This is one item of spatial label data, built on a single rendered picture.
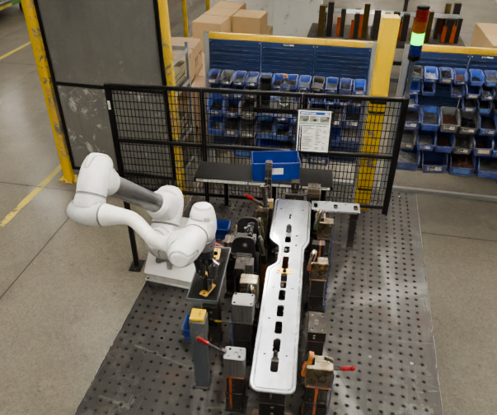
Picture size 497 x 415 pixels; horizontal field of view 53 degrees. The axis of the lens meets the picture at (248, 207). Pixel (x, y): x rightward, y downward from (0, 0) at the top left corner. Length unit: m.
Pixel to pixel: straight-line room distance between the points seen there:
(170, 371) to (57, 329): 1.49
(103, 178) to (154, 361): 0.94
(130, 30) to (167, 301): 2.44
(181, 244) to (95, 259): 2.56
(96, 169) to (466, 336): 2.75
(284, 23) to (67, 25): 5.08
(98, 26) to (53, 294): 2.21
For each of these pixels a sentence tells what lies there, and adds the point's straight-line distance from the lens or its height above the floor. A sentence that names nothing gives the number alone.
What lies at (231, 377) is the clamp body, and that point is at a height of 0.94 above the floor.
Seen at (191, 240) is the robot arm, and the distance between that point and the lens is 1.86.
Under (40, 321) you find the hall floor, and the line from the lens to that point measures 3.98.
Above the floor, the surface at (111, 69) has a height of 1.22.
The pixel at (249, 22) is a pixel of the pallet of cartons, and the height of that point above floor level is 0.98.
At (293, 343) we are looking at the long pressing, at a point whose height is 1.00.
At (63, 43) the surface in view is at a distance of 4.82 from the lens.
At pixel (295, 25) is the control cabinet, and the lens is 9.10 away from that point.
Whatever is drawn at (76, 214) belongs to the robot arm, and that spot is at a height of 1.47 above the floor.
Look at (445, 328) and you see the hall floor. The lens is 3.90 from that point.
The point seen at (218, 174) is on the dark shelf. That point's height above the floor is 1.03.
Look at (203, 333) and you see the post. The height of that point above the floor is 1.09.
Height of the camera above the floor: 2.72
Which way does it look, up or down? 35 degrees down
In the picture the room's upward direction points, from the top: straight up
